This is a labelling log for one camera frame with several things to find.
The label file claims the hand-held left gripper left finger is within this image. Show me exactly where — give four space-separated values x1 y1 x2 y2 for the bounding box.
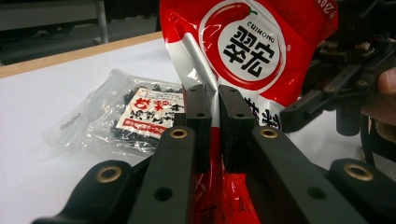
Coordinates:
127 83 213 224

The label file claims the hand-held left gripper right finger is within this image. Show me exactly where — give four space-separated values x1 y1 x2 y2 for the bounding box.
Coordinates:
218 84 369 224

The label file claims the white metal stand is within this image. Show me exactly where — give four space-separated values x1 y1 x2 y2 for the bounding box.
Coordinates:
0 0 110 45

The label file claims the clear dried seaweed bag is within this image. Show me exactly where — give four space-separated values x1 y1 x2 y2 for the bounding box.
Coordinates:
42 68 189 157

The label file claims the white table sheet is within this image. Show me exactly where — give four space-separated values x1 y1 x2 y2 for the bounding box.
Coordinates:
0 36 396 224

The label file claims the red seasoning packet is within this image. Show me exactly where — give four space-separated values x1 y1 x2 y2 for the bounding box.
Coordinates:
159 0 340 224

